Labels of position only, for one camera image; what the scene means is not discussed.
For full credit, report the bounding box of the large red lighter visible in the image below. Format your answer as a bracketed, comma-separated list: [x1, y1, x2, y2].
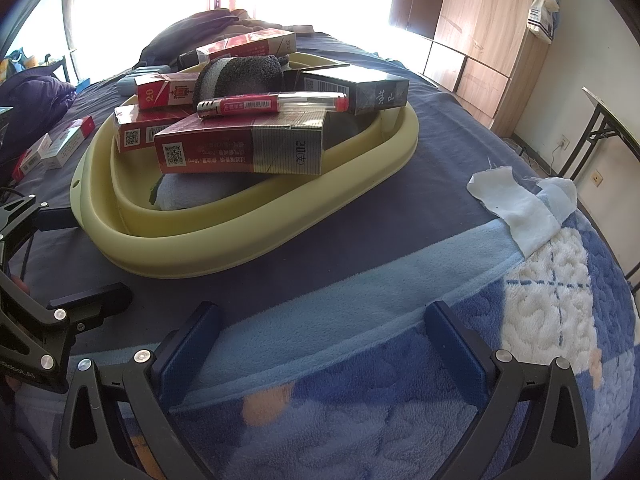
[196, 91, 349, 120]

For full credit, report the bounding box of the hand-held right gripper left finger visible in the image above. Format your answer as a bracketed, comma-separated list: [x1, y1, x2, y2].
[59, 301, 224, 480]

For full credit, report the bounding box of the light blue box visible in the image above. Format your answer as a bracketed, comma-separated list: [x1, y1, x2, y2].
[117, 64, 168, 96]

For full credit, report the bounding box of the black folding table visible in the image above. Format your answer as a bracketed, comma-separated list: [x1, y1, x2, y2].
[560, 87, 640, 181]

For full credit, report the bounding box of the black rectangular box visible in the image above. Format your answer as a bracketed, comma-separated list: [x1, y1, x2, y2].
[282, 71, 411, 116]

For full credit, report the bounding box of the black round sponge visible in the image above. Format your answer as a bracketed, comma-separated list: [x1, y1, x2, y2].
[192, 53, 291, 111]

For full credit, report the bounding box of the red silver cigarette carton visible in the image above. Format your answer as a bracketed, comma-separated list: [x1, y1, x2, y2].
[114, 105, 201, 153]
[153, 110, 328, 177]

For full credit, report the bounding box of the yellow plastic basin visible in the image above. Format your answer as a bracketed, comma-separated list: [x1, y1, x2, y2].
[70, 52, 418, 278]

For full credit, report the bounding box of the dark blue bed sheet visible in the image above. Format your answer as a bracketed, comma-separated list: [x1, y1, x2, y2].
[10, 30, 551, 361]

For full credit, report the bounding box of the small white pack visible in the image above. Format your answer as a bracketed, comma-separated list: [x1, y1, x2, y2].
[40, 126, 87, 169]

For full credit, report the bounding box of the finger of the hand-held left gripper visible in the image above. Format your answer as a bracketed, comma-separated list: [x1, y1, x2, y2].
[0, 196, 73, 266]
[0, 265, 133, 368]

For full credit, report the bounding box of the blue white checkered blanket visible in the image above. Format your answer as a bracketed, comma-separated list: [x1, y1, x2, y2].
[0, 180, 638, 480]

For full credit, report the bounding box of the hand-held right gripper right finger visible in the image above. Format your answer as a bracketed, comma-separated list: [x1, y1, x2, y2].
[424, 301, 593, 480]

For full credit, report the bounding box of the small red cigarette pack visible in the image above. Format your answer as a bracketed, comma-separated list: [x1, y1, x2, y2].
[134, 72, 203, 111]

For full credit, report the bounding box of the wooden wardrobe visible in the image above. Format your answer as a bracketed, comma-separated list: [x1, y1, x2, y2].
[390, 0, 566, 138]

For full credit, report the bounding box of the white cloth patch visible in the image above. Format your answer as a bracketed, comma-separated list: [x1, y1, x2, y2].
[466, 167, 578, 257]

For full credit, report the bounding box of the white plastic bag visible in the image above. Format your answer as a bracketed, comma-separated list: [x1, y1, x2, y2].
[527, 0, 561, 43]

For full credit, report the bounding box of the white plush radish toy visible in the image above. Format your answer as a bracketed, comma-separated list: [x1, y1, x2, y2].
[150, 172, 261, 211]

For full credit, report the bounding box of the dark purple clothing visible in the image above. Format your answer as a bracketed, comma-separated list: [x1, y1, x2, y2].
[0, 67, 76, 176]
[140, 9, 251, 68]

